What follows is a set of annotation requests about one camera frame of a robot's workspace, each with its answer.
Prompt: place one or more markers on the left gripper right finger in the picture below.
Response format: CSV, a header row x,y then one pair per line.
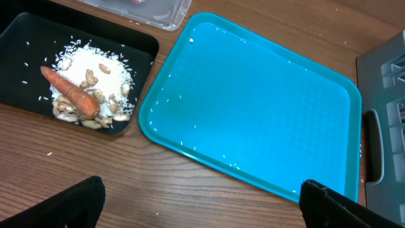
x,y
322,207

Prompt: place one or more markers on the clear plastic bin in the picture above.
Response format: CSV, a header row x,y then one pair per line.
x,y
163,14

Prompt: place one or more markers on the pile of peanuts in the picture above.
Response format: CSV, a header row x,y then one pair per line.
x,y
93,93

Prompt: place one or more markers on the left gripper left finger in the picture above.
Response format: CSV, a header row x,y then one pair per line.
x,y
78,206

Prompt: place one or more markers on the teal serving tray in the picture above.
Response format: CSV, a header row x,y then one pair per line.
x,y
250,108

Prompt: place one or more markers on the grey dishwasher rack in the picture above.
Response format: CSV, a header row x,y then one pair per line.
x,y
381,84

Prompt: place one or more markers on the orange carrot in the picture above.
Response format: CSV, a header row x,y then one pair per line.
x,y
82,100

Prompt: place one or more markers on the pile of rice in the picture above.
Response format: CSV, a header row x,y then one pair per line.
x,y
111,70

